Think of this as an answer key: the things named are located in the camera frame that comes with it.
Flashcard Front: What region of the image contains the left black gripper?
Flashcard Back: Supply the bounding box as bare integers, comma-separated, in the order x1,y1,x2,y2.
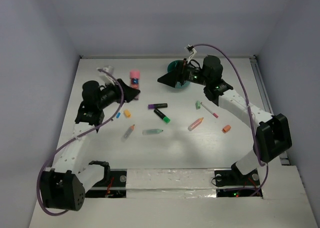
96,79,139,109

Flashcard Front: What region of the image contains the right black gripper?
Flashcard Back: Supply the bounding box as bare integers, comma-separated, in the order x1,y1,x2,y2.
157,58,210,88

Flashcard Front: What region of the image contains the teal round pen holder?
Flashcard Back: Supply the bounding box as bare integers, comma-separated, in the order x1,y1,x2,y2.
167,60,190,90

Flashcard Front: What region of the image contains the pink capped bottle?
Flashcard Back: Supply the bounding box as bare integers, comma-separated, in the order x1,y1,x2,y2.
129,70,140,89

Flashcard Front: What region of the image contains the purple black highlighter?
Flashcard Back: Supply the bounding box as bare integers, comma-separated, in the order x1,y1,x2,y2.
147,103,168,109

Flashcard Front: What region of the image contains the green black highlighter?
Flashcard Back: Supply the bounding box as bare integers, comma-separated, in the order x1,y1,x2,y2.
154,108,171,124

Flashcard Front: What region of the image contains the pink white marker pen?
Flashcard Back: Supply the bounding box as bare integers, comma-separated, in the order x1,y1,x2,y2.
200,102,219,118

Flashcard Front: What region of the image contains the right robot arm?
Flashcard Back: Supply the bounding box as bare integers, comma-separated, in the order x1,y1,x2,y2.
157,55,292,184

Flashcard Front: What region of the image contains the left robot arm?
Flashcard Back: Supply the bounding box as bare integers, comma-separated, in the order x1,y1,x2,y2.
37,79,140,216

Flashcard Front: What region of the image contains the yellow orange eraser cap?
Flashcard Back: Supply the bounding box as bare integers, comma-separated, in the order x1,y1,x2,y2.
123,109,132,118

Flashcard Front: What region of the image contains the green eraser cap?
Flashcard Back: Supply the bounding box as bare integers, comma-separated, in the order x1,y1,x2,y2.
195,101,201,110

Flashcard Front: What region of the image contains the clear orange tip pencil case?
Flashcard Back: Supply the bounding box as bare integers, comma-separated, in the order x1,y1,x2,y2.
121,124,135,142

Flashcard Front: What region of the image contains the green pencil shaped case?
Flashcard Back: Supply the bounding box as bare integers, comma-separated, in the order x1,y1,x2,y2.
142,129,163,135

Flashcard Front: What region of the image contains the orange pencil shaped case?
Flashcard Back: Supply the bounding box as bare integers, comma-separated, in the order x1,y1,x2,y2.
187,117,204,131

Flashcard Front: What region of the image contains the orange eraser cap right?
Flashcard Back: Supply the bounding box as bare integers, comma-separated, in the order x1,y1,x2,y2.
222,125,231,133

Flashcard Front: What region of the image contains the white foil front board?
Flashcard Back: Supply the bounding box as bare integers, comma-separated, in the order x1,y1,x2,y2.
125,169,217,199

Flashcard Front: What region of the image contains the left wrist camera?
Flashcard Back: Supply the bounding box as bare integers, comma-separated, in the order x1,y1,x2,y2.
97,65,115,79

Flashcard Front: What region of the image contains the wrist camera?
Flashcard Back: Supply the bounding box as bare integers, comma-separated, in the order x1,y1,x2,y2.
97,65,115,79
185,44,197,64

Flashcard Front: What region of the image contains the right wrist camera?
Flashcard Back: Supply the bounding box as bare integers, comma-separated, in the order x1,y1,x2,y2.
185,44,197,64

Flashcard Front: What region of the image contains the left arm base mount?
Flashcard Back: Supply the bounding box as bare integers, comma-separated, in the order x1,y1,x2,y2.
85,161,127,198

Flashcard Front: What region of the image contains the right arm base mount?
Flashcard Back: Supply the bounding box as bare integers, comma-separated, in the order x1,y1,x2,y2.
211,169,263,198

